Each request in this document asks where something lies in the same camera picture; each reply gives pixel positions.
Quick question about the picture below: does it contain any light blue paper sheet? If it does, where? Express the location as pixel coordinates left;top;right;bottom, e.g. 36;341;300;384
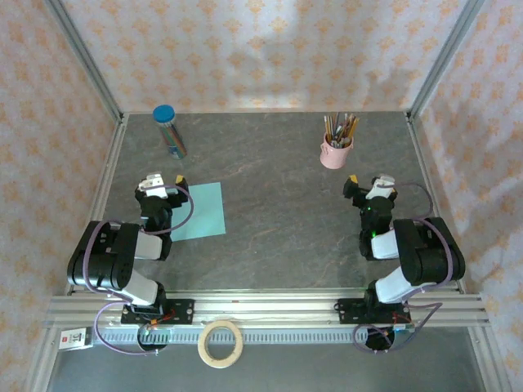
169;181;227;242

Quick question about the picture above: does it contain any pink pencil cup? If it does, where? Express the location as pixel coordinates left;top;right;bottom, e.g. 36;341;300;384
320;131;355;170

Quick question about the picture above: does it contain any blue-lid tube of coloured pencils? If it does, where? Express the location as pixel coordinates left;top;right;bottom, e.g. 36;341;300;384
152;105;189;161

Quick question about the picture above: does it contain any yellow pencil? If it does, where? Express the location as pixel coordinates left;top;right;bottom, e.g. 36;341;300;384
345;116;361;144

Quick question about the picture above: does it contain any masking tape roll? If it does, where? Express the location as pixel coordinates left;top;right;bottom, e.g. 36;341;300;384
197;319;244;369

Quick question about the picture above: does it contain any white label tag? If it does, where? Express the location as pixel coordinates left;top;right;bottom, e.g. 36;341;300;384
59;327;93;350

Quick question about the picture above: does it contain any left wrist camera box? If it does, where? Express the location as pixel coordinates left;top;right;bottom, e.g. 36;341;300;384
137;172;169;200

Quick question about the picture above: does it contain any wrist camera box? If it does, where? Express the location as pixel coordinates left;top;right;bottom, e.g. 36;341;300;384
365;174;396;201
137;172;169;200

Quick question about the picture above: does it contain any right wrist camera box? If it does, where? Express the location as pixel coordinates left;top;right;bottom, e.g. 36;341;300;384
365;174;396;201

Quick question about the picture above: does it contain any aluminium side rail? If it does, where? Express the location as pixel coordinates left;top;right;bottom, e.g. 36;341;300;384
65;114;130;295
405;113;467;294

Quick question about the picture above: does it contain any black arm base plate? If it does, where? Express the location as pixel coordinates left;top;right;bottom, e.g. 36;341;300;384
121;299;195;327
336;297;411;326

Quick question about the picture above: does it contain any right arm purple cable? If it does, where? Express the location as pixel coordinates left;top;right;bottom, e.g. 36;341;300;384
353;181;454;355

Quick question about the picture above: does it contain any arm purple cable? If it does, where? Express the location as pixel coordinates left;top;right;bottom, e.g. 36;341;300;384
353;181;454;355
83;183;195;356

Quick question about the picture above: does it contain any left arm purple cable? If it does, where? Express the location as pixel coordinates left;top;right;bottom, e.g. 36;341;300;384
83;183;195;356

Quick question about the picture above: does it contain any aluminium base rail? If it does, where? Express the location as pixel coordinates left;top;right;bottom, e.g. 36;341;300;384
43;290;489;327

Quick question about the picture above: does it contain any slotted grey cable duct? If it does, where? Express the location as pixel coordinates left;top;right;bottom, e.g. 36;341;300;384
92;328;405;346

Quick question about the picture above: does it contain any aluminium frame post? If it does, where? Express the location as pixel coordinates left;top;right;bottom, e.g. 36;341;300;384
408;0;487;119
43;0;125;123

